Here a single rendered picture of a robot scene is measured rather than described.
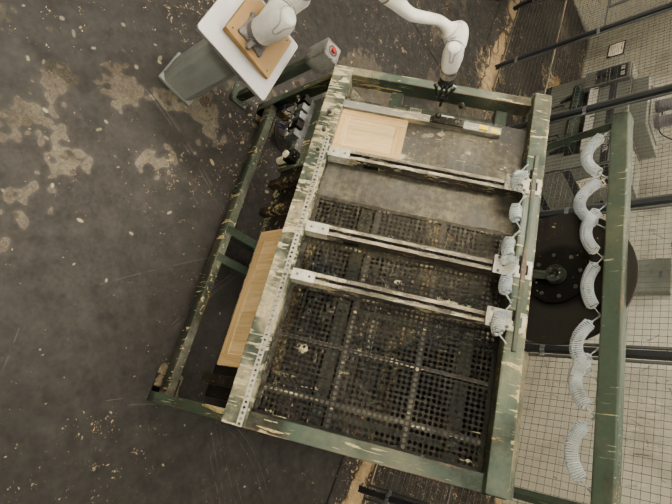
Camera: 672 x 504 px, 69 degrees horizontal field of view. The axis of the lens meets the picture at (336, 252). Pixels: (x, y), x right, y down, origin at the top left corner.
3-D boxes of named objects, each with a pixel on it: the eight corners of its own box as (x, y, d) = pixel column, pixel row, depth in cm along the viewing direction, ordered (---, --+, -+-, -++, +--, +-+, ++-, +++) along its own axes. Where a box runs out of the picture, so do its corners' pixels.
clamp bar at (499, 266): (309, 222, 274) (305, 202, 252) (526, 269, 260) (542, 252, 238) (304, 238, 271) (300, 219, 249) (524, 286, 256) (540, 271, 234)
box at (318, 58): (307, 47, 303) (328, 36, 291) (320, 60, 311) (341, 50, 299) (302, 62, 299) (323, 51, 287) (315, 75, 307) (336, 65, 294)
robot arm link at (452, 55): (457, 77, 257) (462, 58, 262) (463, 55, 243) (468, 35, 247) (437, 73, 259) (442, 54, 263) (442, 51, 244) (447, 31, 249)
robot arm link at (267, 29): (246, 30, 258) (274, 14, 244) (257, 6, 265) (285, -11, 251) (267, 53, 268) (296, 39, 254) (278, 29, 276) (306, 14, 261)
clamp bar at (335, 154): (331, 149, 292) (329, 124, 270) (535, 189, 277) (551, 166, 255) (327, 164, 288) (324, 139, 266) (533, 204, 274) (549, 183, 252)
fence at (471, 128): (344, 103, 305) (344, 99, 301) (499, 132, 293) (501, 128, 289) (342, 110, 303) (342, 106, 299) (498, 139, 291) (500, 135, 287)
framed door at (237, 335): (263, 233, 331) (261, 232, 329) (321, 224, 293) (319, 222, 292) (219, 365, 298) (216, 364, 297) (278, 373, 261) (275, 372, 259)
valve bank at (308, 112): (283, 93, 310) (310, 81, 294) (299, 107, 319) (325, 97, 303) (260, 159, 292) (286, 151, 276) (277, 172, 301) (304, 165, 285)
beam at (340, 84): (336, 75, 321) (335, 63, 311) (354, 79, 319) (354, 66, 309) (225, 423, 241) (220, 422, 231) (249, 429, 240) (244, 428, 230)
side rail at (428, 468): (254, 412, 243) (249, 410, 233) (478, 472, 229) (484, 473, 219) (249, 429, 240) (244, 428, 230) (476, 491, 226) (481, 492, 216)
